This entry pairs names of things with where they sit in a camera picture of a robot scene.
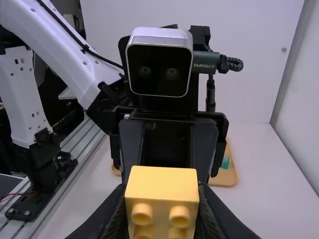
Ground red wire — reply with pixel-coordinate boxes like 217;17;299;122
0;190;39;202

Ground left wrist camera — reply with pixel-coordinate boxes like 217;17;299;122
125;26;194;98

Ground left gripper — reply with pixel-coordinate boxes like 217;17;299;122
109;34;230;186

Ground tan tray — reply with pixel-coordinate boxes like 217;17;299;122
111;143;239;187

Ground silver rails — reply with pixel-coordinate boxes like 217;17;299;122
0;117;108;239

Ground teal toy brick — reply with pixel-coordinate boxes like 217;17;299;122
221;153;231;170

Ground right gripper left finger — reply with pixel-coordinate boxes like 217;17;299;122
65;182;131;239

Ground yellow toy brick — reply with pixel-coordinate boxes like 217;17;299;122
124;165;200;239

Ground black cable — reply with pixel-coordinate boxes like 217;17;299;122
37;0;124;70
193;51;244;74

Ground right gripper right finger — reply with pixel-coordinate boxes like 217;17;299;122
196;181;260;239

